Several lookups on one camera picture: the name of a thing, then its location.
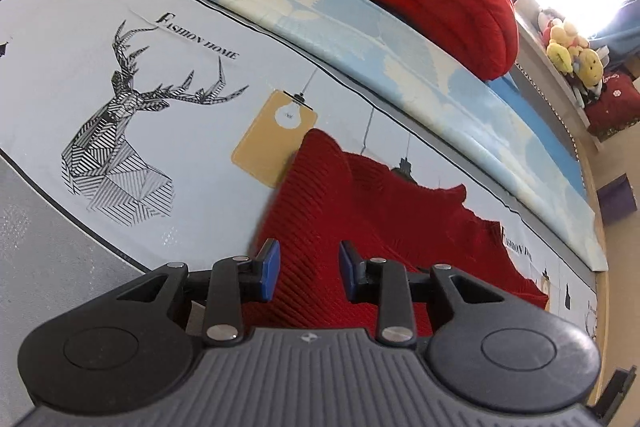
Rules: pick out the red knit sweater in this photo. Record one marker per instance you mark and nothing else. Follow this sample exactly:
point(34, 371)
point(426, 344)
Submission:
point(325, 207)

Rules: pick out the dark red cushion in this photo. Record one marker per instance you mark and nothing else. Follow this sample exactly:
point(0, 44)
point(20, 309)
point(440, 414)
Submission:
point(615, 104)

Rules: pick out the plain blue sheet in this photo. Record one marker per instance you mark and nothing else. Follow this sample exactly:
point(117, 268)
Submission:
point(540, 132)

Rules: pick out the purple box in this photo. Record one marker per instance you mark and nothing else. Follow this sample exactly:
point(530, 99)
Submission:
point(620, 199)

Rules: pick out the purple blue curtain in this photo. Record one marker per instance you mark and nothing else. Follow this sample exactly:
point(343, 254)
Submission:
point(627, 27)

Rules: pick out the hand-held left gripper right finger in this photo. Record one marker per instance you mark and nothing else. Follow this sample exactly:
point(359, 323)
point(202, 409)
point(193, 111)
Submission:
point(347, 269)

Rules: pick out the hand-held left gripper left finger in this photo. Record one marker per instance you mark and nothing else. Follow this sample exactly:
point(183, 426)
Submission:
point(270, 269)

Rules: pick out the light blue patterned blanket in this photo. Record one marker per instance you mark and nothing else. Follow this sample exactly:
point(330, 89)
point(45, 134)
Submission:
point(350, 7)

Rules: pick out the pale yellow plush toy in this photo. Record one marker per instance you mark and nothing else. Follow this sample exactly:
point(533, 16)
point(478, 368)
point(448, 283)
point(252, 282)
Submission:
point(560, 56)

